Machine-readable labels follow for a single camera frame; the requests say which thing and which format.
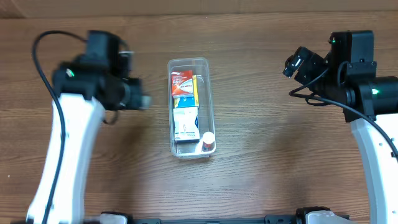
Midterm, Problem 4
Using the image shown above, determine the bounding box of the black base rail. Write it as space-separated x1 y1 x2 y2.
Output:
124 214 351 224

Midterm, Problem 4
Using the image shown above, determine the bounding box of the white blue medicine box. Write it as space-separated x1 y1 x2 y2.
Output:
173 106 200 142

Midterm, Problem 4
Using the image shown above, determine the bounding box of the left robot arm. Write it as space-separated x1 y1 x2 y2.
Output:
25 30 151 223

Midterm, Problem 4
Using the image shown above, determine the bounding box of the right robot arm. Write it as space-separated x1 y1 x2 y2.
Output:
283 30 397 223

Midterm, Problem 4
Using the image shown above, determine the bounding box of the blue yellow cough drops box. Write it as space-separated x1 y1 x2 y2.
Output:
174 75 199 108

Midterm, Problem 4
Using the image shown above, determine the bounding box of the red white medicine box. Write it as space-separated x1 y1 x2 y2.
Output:
170 70 193 98

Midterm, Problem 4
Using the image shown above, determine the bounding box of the orange pill bottle white cap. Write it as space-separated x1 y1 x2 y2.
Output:
201 132 215 152

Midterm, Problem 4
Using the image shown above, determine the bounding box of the clear plastic container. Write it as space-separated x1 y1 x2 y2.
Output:
168 58 216 159

